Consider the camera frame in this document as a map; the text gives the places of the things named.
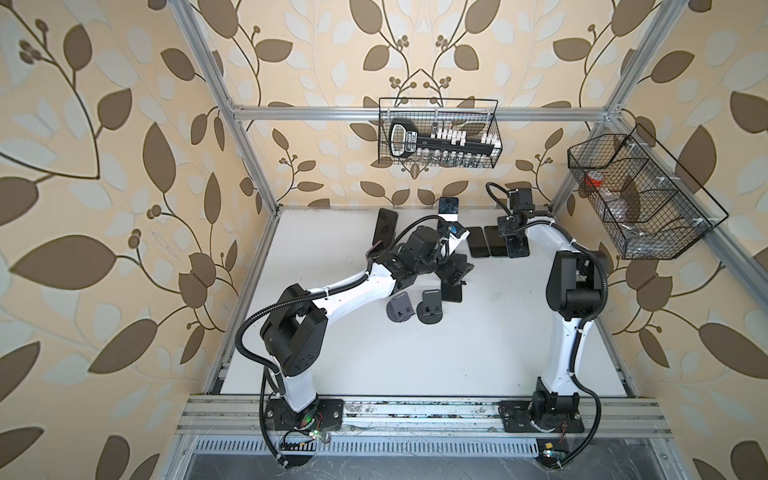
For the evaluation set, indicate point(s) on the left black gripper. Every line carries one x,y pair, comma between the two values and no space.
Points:
447,271

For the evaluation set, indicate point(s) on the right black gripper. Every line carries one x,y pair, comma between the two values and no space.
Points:
503,225

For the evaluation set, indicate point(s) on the green phone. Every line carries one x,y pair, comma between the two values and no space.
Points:
495,241

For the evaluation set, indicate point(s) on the black phone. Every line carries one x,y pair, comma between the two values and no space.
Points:
477,243

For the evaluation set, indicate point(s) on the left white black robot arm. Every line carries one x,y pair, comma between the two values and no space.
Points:
286,337

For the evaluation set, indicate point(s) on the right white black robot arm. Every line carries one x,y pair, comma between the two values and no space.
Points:
576,292

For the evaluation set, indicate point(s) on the middle right black stand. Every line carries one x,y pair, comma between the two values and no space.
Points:
452,293

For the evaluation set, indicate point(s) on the black stand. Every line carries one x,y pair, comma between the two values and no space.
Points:
452,293
429,310

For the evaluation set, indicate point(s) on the front right black stand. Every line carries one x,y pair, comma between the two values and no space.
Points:
429,310

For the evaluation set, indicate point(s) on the front left purple stand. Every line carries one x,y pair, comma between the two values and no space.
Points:
399,308

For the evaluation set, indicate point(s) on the red capped clear item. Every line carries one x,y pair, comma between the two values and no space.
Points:
594,180

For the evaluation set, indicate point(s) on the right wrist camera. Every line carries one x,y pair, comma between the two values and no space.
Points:
521,200

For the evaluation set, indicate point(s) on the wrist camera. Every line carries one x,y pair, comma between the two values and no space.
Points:
521,200
454,234

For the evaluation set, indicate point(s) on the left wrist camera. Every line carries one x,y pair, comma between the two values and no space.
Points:
454,234

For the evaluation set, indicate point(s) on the back wire basket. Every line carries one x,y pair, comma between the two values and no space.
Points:
475,116

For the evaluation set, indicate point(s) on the wire basket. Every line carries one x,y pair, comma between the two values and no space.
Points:
652,206
475,116

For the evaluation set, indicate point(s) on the right wire basket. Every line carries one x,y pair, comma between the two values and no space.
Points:
652,206

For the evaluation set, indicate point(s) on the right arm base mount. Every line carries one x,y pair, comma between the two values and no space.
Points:
541,416

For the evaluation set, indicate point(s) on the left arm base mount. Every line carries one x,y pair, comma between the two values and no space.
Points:
303,415

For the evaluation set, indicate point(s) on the front aluminium rail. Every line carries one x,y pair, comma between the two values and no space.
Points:
447,427

